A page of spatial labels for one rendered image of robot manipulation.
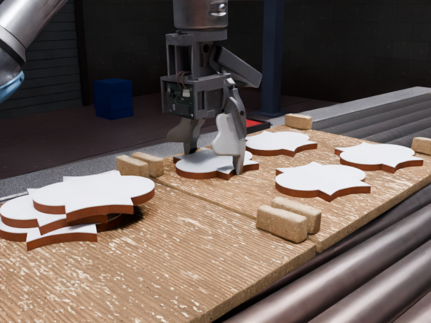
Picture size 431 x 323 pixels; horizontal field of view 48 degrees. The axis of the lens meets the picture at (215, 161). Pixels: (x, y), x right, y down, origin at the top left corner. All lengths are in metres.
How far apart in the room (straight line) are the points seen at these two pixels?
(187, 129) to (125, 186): 0.21
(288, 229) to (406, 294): 0.13
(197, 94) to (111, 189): 0.18
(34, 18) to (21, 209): 0.53
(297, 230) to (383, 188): 0.22
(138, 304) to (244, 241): 0.15
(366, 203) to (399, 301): 0.18
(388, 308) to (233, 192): 0.26
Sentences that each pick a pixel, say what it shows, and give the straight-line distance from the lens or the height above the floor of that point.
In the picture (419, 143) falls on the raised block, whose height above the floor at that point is 0.95.
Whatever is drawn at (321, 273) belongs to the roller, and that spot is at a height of 0.92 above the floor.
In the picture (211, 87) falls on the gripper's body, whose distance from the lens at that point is 0.67.
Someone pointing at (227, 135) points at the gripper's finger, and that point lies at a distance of 0.69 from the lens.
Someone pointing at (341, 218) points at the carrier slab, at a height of 0.94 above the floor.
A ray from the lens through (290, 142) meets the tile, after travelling 0.85.
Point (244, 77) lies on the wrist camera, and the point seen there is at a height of 1.07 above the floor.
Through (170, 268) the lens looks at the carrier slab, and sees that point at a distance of 0.47.
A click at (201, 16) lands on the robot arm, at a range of 0.66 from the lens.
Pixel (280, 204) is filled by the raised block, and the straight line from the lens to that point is 0.55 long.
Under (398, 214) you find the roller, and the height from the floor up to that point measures 0.91.
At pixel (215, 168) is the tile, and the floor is 0.95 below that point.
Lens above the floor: 1.17
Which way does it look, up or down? 18 degrees down
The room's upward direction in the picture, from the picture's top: straight up
